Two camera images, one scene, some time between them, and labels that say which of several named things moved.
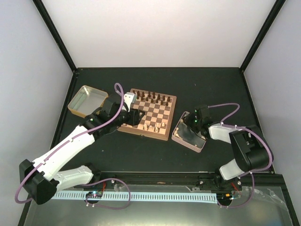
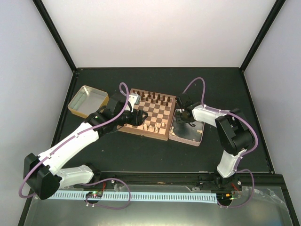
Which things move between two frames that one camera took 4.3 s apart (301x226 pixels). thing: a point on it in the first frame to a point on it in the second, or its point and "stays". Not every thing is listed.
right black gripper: x=188 y=118 to x=178 y=119
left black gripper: x=134 y=119 stays
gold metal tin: x=87 y=100 stays
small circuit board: x=94 y=194 stays
